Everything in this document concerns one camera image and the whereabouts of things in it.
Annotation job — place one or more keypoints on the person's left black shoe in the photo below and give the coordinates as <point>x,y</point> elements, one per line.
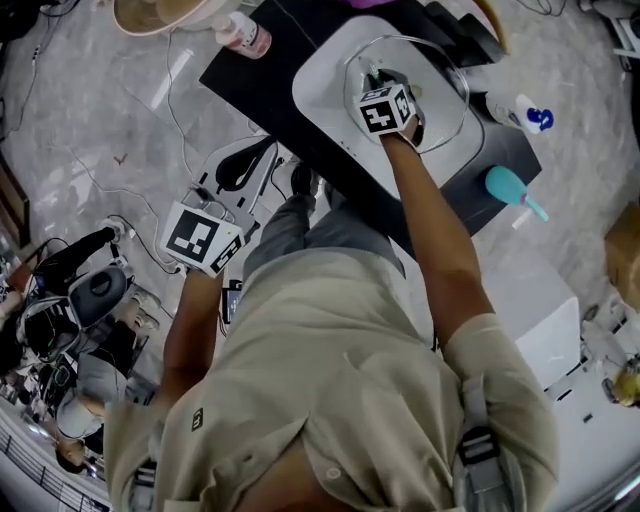
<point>301,179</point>

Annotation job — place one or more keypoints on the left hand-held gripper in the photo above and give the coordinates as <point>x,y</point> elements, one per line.
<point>195,235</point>

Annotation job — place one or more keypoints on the open grey equipment case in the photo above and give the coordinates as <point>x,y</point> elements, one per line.
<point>97,290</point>

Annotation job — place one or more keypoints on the dark cabinet countertop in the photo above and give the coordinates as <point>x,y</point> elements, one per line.
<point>260,90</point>

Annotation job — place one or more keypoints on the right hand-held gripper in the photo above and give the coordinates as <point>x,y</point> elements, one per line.
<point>382,112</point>

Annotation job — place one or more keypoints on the teal bottle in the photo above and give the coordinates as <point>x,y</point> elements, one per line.
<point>507,185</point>

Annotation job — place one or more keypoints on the white box cabinet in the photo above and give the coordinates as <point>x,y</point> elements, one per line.
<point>547,330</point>

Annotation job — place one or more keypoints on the white rounded tray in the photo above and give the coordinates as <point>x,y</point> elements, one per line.
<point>320,75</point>

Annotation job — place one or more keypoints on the person's left forearm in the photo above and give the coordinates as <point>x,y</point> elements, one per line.
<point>192,330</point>

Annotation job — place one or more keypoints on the person's right forearm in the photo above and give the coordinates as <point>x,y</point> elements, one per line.
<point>430,215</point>

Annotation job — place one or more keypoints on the pink plastic basin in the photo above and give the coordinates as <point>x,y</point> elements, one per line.
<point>165,15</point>

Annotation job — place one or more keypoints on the large cardboard box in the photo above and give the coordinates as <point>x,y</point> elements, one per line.
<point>625,250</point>

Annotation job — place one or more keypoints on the small screen device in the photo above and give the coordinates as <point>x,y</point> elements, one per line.
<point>233,302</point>

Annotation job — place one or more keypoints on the pink bottle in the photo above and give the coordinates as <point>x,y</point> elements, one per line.
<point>245,35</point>

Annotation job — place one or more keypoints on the person's beige shirt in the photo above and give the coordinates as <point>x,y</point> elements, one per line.
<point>310,380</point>

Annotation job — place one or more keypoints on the black flat item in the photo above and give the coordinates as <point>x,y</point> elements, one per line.
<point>450,30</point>

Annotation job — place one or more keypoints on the yellow curved hoop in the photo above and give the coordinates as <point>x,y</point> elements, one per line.
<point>495,25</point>

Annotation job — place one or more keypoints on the purple cloth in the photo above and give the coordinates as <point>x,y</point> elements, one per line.
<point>365,3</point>

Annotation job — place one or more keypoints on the white and blue bottle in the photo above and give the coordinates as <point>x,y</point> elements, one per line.
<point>530,115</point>

